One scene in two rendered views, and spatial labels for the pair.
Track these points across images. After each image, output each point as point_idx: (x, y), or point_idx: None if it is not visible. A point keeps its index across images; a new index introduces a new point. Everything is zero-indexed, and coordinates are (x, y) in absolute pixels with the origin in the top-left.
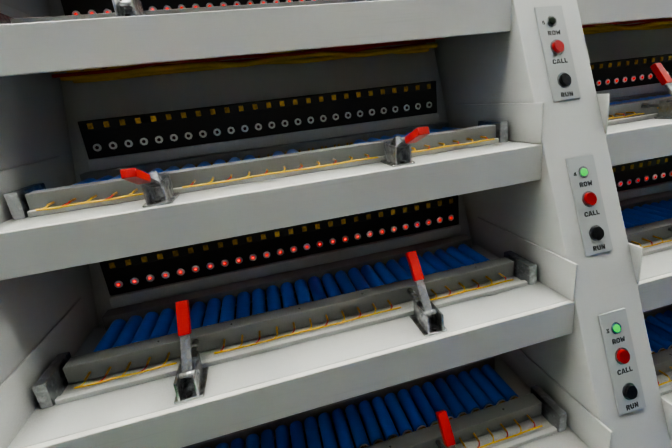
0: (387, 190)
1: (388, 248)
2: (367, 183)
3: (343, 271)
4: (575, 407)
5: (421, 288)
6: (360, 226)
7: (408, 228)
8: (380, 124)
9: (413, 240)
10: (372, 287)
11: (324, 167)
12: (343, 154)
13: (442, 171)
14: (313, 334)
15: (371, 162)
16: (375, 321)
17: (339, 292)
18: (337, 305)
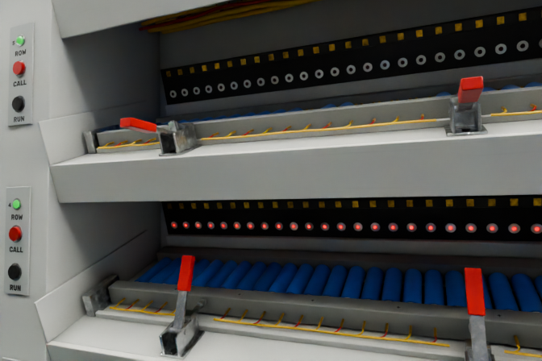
0: (431, 170)
1: (479, 254)
2: (399, 156)
3: (397, 270)
4: None
5: (477, 329)
6: (435, 214)
7: (519, 231)
8: (492, 69)
9: (526, 251)
10: (418, 303)
11: (359, 129)
12: (389, 113)
13: (538, 151)
14: (316, 338)
15: (429, 126)
16: (402, 351)
17: (373, 296)
18: (358, 312)
